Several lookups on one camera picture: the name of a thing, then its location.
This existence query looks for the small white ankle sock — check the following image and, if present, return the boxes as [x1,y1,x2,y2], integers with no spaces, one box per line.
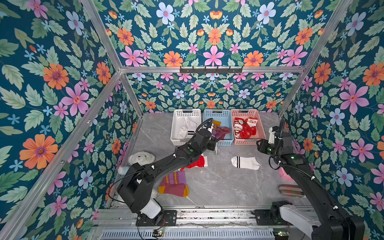
[175,125,189,140]

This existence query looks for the purple striped sock bottom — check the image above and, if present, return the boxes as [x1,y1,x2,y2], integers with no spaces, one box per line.
[213,126,231,140]

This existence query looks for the white crew sock black stripes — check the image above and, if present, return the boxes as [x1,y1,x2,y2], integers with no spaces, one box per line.
[185,117,198,135]

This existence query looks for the white plastic basket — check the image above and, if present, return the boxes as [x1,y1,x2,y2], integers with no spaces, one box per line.
[170,109,202,146]

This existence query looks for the black hook rail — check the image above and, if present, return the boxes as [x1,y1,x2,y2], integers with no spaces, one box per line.
[179,66,243,75]

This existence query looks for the pink plastic basket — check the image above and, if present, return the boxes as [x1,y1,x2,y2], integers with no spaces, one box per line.
[231,109,266,145]

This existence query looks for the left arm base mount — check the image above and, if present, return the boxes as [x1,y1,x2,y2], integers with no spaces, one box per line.
[136,210,178,227]

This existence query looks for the purple striped sock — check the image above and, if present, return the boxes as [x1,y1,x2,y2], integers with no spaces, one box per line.
[213,126,231,140]
[213,120,221,126]
[158,172,189,198]

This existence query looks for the plain red sock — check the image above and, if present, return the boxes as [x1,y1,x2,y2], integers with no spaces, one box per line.
[239,125,257,139]

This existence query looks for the red santa face sock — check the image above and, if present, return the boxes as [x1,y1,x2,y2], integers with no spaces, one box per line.
[246,117,259,128]

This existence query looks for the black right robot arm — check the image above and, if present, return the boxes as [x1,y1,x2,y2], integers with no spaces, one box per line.
[257,124,365,240]

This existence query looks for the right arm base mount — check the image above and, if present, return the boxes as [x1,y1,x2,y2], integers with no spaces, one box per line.
[251,201,292,226]

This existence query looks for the plaid beige pouch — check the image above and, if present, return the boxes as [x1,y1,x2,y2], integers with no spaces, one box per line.
[278,184,305,198]

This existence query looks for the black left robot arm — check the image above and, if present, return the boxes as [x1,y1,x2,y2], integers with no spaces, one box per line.
[117,119,219,219]

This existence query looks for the pink alarm clock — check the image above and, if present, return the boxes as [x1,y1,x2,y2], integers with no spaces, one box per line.
[278,168,294,182]

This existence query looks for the red white striped santa sock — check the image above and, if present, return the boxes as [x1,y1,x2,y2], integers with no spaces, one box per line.
[234,118,244,139]

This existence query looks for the light blue plastic basket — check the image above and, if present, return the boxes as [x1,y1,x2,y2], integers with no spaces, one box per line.
[203,109,234,147]

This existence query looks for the white teddy bear blue sweater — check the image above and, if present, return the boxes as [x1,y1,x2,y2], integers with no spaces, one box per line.
[118,151,156,176]

